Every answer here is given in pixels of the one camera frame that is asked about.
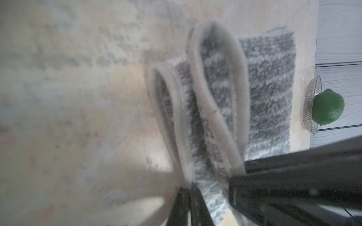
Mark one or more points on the grey striped dishcloth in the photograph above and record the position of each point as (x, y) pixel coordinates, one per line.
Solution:
(228, 100)

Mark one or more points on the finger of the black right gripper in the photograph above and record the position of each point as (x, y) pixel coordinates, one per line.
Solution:
(316, 187)

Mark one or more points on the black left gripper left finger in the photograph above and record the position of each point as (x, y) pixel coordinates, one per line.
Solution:
(179, 212)

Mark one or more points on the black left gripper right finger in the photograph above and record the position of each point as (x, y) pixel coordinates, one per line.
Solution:
(200, 215)

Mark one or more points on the green lime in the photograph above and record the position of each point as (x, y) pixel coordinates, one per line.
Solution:
(328, 106)

